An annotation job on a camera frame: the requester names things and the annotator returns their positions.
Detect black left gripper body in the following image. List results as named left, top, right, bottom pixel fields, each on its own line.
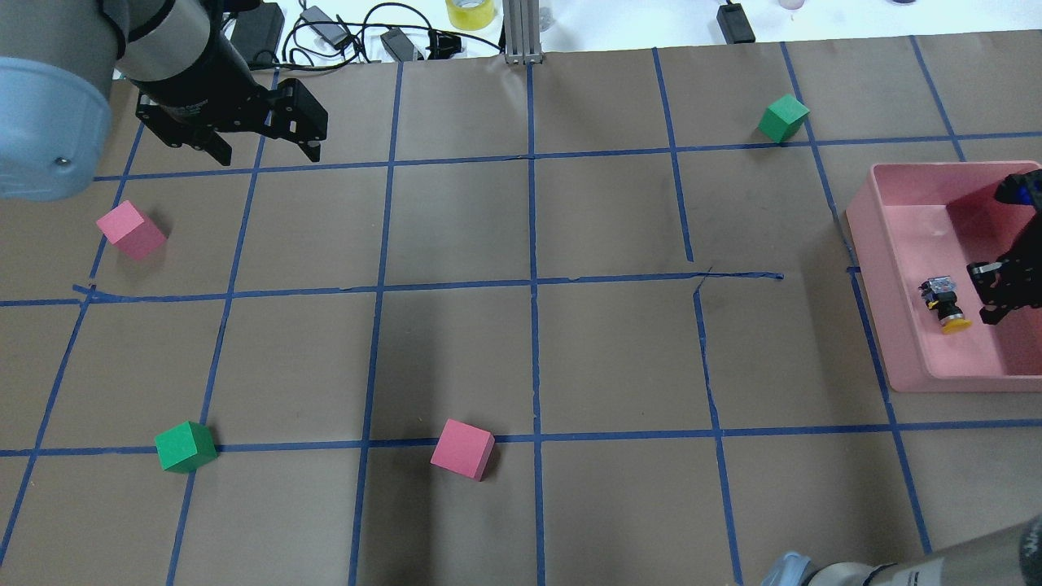
left=134, top=33, right=328, bottom=149

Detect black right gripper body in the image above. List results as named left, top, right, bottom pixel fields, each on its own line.
left=995, top=169, right=1041, bottom=308

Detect yellow mushroom push button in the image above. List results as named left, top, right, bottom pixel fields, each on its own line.
left=918, top=275, right=972, bottom=336

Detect green cube near arm base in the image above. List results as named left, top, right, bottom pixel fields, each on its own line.
left=154, top=422, right=218, bottom=474

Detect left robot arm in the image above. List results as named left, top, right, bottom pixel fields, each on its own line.
left=1, top=1, right=328, bottom=201

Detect pink plastic bin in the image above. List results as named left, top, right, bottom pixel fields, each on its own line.
left=845, top=161, right=1042, bottom=395

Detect pink cube far side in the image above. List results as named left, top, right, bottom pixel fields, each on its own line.
left=95, top=201, right=168, bottom=262

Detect pink cube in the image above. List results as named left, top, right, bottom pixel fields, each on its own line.
left=95, top=201, right=168, bottom=262
left=429, top=418, right=496, bottom=482

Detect yellow tape roll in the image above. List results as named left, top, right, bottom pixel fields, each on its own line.
left=445, top=0, right=497, bottom=31

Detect green cube near bin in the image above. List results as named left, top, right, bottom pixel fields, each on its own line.
left=758, top=94, right=810, bottom=144

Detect pink cube near centre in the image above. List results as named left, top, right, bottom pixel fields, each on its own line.
left=429, top=418, right=496, bottom=482

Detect black power adapter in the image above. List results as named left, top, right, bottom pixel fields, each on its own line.
left=716, top=1, right=756, bottom=45

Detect aluminium frame post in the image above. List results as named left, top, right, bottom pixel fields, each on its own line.
left=502, top=0, right=544, bottom=64

